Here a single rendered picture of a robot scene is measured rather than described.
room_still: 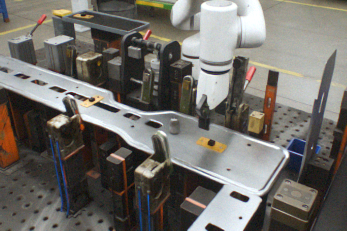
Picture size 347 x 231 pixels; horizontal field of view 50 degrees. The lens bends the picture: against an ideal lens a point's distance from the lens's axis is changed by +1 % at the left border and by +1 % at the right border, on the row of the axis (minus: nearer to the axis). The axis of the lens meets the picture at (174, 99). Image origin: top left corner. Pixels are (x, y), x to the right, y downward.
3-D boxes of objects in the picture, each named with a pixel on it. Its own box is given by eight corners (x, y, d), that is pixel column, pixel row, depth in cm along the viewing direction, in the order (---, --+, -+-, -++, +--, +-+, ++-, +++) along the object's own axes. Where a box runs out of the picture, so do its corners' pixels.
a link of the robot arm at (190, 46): (181, 48, 178) (182, -2, 165) (220, 48, 178) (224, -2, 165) (182, 59, 168) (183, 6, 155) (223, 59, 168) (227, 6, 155)
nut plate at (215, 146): (195, 143, 107) (195, 139, 106) (201, 137, 110) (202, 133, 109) (221, 153, 103) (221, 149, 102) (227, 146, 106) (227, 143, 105)
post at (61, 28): (64, 101, 191) (50, 16, 169) (75, 95, 196) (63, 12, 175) (75, 105, 187) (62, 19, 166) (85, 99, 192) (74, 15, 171)
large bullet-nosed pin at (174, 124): (167, 136, 113) (167, 118, 110) (173, 131, 115) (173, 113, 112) (175, 139, 111) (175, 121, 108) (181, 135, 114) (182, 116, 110)
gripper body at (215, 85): (212, 53, 100) (210, 90, 105) (192, 67, 92) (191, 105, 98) (237, 60, 96) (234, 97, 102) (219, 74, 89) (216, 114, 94)
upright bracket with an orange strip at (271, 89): (250, 204, 127) (268, 70, 103) (252, 201, 128) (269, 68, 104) (258, 208, 126) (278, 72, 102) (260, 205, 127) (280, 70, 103)
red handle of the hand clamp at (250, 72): (226, 104, 113) (247, 63, 119) (227, 108, 115) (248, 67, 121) (239, 108, 111) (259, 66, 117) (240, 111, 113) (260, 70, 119)
